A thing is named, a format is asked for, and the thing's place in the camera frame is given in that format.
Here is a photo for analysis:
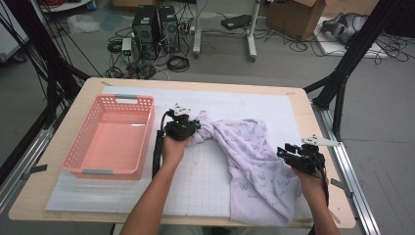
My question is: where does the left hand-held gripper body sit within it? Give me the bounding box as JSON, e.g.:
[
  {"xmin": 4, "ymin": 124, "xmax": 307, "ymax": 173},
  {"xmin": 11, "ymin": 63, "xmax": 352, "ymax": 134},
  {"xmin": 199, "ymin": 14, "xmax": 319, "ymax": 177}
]
[{"xmin": 163, "ymin": 103, "xmax": 199, "ymax": 142}]

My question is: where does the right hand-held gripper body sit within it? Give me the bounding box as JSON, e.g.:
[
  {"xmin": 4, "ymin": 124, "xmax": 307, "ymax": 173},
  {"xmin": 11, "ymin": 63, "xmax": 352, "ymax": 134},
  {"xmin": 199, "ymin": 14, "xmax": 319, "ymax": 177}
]
[{"xmin": 283, "ymin": 134, "xmax": 341, "ymax": 174}]

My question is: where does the lilac printed garment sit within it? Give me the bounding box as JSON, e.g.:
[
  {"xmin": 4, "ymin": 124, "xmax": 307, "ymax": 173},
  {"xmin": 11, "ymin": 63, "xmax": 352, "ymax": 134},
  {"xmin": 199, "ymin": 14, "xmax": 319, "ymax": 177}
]
[{"xmin": 185, "ymin": 110, "xmax": 302, "ymax": 228}]

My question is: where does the pink plastic basket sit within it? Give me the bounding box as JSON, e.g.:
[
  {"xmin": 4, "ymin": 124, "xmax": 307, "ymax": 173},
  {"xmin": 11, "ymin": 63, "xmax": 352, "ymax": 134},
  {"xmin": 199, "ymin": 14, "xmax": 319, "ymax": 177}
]
[{"xmin": 60, "ymin": 93, "xmax": 156, "ymax": 181}]

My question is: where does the person's left hand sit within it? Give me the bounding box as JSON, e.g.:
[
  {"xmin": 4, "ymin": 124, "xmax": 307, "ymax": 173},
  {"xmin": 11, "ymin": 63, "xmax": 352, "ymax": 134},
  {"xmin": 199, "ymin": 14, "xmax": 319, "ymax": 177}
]
[{"xmin": 161, "ymin": 135, "xmax": 193, "ymax": 168}]

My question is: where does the person's right hand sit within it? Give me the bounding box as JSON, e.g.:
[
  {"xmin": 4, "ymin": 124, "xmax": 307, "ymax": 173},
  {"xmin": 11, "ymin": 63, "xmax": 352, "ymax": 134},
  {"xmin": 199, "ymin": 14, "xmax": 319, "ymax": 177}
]
[{"xmin": 291, "ymin": 167, "xmax": 326, "ymax": 201}]

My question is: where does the grey table clamp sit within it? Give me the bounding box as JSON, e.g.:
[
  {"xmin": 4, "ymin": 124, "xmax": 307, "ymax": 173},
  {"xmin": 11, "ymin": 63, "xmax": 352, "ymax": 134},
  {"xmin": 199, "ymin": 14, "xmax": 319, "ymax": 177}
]
[
  {"xmin": 22, "ymin": 164, "xmax": 49, "ymax": 180},
  {"xmin": 330, "ymin": 177, "xmax": 354, "ymax": 199}
]

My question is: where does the slim black computer tower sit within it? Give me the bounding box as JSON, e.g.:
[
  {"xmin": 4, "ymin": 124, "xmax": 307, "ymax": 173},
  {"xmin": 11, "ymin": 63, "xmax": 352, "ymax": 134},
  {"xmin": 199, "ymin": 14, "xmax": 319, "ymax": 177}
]
[{"xmin": 158, "ymin": 5, "xmax": 181, "ymax": 55}]

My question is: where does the small white power box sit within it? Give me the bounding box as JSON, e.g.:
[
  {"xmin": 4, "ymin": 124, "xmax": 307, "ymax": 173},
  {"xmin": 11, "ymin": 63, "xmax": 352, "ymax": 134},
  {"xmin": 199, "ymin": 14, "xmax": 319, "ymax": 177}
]
[{"xmin": 120, "ymin": 37, "xmax": 133, "ymax": 57}]

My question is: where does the large black computer tower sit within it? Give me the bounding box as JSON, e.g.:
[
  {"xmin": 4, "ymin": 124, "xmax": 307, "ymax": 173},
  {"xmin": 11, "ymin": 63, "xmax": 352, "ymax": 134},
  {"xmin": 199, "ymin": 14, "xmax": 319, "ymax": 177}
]
[{"xmin": 131, "ymin": 4, "xmax": 161, "ymax": 62}]

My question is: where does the white metal stand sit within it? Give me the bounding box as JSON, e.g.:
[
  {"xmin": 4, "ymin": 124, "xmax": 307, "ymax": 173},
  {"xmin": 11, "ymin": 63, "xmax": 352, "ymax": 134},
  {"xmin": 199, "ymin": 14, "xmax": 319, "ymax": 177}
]
[{"xmin": 192, "ymin": 0, "xmax": 262, "ymax": 63}]

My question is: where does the white floor board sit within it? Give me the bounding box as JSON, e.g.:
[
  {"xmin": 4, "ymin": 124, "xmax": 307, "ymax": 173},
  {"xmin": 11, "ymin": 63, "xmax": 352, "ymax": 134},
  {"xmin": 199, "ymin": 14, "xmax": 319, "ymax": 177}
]
[{"xmin": 314, "ymin": 16, "xmax": 390, "ymax": 60}]

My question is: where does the flat black device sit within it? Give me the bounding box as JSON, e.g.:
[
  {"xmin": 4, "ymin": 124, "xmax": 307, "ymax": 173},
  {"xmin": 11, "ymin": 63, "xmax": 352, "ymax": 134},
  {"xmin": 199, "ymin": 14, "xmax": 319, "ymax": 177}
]
[{"xmin": 220, "ymin": 14, "xmax": 253, "ymax": 31}]

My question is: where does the large cardboard box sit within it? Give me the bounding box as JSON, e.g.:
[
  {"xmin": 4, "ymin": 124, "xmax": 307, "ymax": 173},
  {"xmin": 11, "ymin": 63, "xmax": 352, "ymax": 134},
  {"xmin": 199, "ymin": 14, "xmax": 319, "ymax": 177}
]
[{"xmin": 265, "ymin": 0, "xmax": 327, "ymax": 42}]

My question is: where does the clear plastic bag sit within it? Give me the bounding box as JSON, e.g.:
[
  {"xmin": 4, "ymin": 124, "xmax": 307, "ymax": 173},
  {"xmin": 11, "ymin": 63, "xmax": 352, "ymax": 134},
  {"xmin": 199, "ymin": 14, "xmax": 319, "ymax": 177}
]
[{"xmin": 67, "ymin": 13, "xmax": 101, "ymax": 34}]

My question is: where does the white round table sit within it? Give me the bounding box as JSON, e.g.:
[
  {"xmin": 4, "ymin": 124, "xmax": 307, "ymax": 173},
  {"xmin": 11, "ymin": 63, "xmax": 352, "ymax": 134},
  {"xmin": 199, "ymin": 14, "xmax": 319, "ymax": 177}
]
[{"xmin": 38, "ymin": 0, "xmax": 92, "ymax": 14}]

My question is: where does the thick black sleeved cable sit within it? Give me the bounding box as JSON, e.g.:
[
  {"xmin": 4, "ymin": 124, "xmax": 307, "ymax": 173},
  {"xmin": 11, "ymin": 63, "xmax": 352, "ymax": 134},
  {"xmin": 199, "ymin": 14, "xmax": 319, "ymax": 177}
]
[{"xmin": 151, "ymin": 110, "xmax": 174, "ymax": 179}]

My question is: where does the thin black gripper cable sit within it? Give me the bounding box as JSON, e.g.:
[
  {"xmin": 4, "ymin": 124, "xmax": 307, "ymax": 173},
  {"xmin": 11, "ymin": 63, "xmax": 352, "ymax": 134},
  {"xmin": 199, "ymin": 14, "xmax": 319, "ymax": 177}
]
[{"xmin": 307, "ymin": 165, "xmax": 331, "ymax": 235}]

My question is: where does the coiled black cable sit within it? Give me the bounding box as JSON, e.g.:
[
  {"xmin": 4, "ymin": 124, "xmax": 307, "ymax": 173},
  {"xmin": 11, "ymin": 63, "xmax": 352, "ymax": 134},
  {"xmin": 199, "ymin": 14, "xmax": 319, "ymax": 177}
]
[{"xmin": 166, "ymin": 55, "xmax": 191, "ymax": 73}]

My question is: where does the aluminium rail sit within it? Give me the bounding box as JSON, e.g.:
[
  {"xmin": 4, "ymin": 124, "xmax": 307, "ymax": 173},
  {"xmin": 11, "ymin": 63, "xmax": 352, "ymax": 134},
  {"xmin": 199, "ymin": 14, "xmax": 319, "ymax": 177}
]
[
  {"xmin": 311, "ymin": 102, "xmax": 382, "ymax": 235},
  {"xmin": 0, "ymin": 107, "xmax": 67, "ymax": 213}
]

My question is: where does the black metal frame strut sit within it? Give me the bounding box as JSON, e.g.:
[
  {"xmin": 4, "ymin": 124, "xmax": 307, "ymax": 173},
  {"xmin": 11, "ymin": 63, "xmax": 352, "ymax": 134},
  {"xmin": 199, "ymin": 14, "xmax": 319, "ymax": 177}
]
[{"xmin": 302, "ymin": 0, "xmax": 405, "ymax": 142}]

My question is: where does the black frame with cables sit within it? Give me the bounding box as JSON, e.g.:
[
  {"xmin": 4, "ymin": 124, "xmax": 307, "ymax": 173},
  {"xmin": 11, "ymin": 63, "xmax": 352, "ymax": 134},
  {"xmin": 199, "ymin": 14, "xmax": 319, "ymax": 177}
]
[{"xmin": 0, "ymin": 0, "xmax": 91, "ymax": 128}]

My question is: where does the tangle of black floor cables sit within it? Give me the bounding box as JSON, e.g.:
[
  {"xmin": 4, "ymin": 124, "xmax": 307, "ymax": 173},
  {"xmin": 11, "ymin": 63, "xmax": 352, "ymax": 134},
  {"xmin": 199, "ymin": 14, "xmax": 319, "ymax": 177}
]
[{"xmin": 260, "ymin": 27, "xmax": 412, "ymax": 67}]

